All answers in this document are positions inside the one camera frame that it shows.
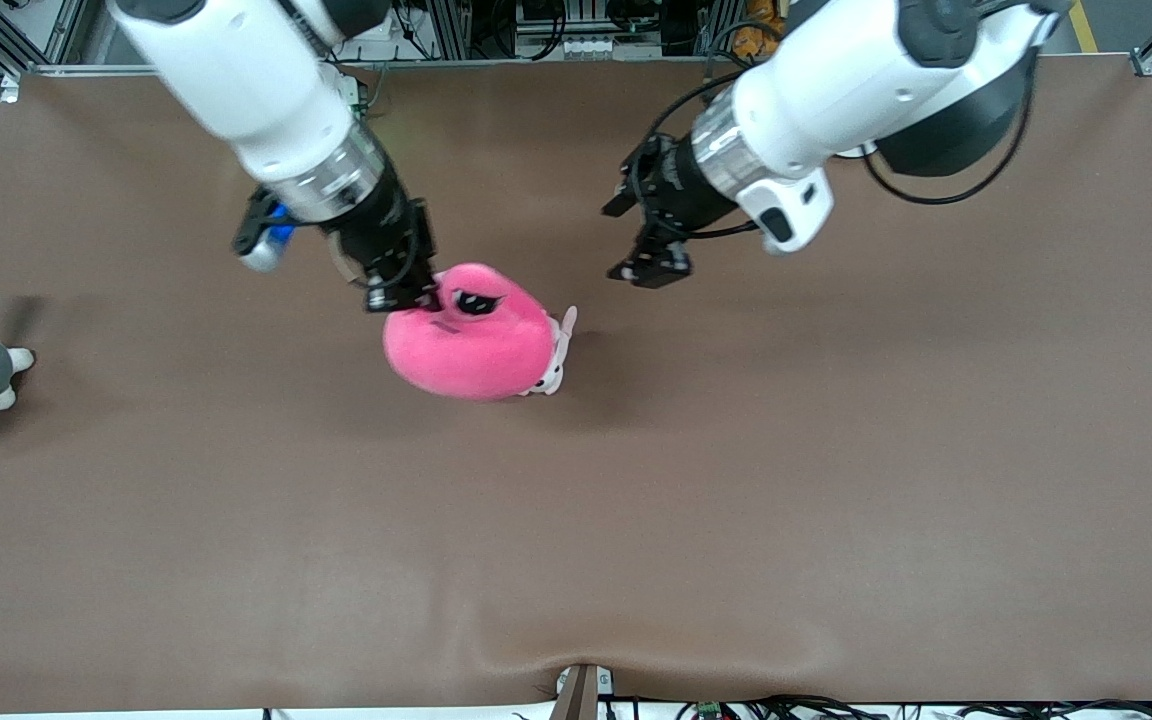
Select black cable bundle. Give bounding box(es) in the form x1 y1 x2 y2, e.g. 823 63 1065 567
676 695 1152 720

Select white power strip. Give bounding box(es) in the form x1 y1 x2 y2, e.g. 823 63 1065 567
516 35 662 59

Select hot pink round plush toy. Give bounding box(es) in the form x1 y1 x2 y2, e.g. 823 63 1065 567
383 263 557 401

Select pale pink white plush dog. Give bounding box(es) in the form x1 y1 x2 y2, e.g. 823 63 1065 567
521 306 578 397

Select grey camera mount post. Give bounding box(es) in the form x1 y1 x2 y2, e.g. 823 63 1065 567
548 663 615 720

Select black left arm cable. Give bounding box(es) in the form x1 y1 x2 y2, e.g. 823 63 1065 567
833 45 1042 207

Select brown table mat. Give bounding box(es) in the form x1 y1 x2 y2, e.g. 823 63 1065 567
0 55 1152 713

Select aluminium table frame rail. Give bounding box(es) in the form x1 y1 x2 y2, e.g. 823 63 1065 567
1 55 737 79

